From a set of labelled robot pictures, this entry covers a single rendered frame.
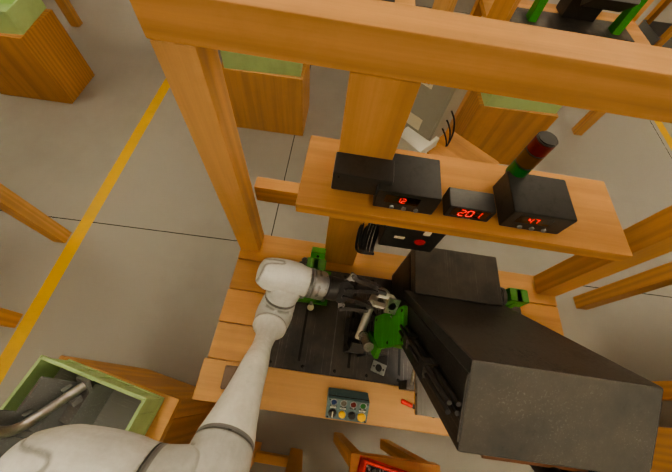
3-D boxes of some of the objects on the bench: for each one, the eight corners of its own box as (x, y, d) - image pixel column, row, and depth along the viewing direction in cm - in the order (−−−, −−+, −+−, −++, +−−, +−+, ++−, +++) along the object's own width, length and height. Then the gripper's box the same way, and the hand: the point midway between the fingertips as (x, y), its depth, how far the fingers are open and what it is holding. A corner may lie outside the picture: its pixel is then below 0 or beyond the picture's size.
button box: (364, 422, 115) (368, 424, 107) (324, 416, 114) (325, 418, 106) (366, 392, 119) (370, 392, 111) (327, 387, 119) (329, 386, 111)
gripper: (318, 315, 94) (387, 330, 100) (335, 270, 90) (406, 288, 96) (316, 301, 101) (380, 316, 107) (332, 259, 97) (398, 276, 103)
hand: (383, 300), depth 101 cm, fingers closed on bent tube, 3 cm apart
